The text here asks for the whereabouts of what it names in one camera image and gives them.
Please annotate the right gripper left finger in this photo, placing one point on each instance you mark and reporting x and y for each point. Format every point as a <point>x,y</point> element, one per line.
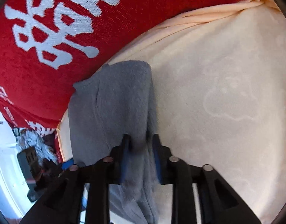
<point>105,172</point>

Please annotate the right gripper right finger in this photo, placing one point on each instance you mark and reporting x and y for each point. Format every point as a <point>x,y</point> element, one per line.
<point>171,170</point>

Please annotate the grey knit sweater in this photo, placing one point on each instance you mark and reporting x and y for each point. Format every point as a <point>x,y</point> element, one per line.
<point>118,100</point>

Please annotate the red wedding bedspread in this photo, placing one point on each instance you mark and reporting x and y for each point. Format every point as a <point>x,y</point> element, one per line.
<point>48,45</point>

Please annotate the cream fleece blanket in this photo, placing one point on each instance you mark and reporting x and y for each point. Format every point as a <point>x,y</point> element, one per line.
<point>219,77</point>

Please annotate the pile of patterned clothes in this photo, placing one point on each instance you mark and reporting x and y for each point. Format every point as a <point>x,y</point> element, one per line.
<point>44,145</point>

